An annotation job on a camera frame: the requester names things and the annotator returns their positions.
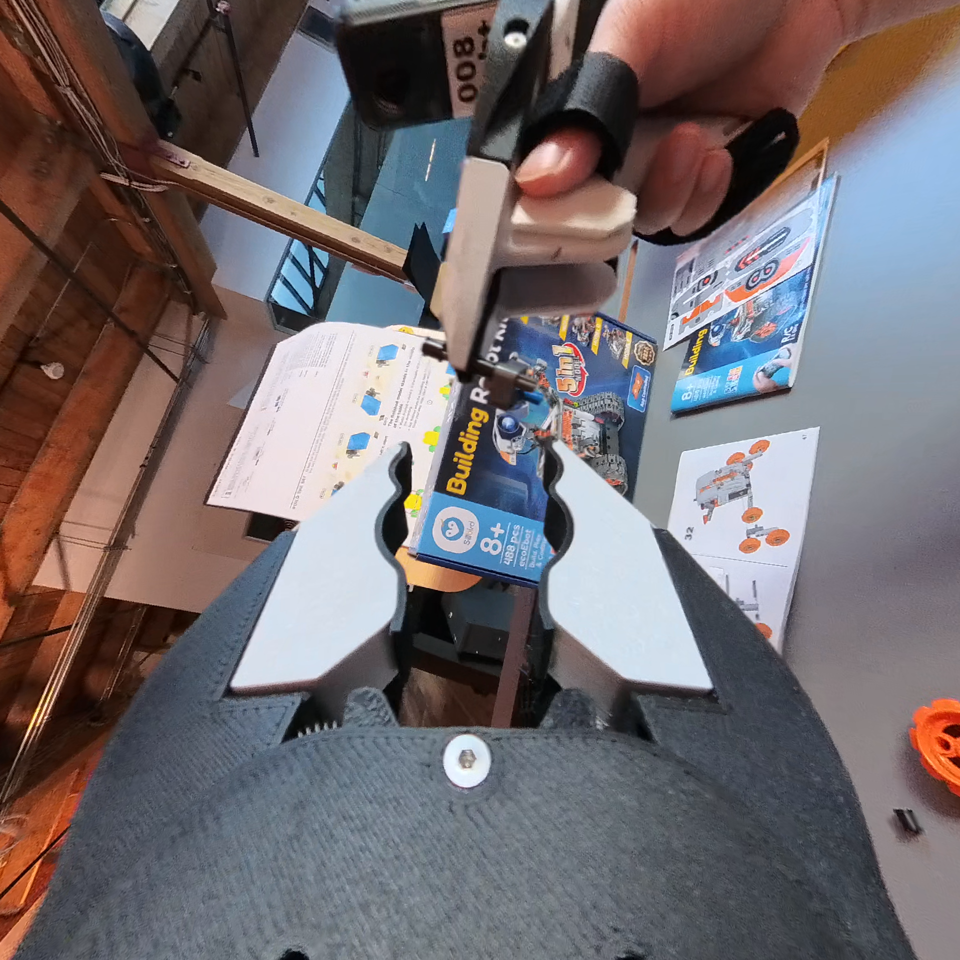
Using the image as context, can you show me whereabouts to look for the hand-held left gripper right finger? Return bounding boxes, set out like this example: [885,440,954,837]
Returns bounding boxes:
[536,438,715,697]

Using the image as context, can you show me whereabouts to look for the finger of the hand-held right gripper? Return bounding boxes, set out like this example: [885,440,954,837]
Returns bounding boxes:
[508,182,640,261]
[437,156,619,378]

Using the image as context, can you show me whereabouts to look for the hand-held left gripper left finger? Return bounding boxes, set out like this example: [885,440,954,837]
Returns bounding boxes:
[227,441,414,697]

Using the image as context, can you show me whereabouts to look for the black axle with grey connector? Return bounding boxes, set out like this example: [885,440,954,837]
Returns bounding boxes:
[422,339,543,393]

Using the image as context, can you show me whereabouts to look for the person's right forearm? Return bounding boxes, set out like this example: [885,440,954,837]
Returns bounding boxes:
[836,0,960,48]

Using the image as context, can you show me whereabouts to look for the grey desk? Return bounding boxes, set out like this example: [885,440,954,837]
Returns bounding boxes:
[622,15,960,960]

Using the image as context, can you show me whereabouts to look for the person's right hand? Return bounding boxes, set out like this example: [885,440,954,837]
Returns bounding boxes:
[514,0,867,235]

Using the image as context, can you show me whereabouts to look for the white printed sign board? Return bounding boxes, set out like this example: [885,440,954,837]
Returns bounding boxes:
[205,321,460,524]

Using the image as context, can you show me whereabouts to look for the blue robot kit box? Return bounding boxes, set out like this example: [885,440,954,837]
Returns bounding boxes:
[408,311,660,591]

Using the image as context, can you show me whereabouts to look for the open instruction booklet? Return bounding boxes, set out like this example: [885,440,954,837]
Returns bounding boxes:
[666,426,822,655]

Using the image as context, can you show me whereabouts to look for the blue manual booklet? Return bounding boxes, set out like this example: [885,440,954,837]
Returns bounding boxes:
[669,174,841,416]

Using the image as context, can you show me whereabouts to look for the orange toy wheel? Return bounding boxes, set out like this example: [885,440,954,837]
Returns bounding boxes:
[908,696,960,798]

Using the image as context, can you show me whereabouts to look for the wooden post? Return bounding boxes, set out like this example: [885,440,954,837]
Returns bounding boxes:
[148,141,411,284]

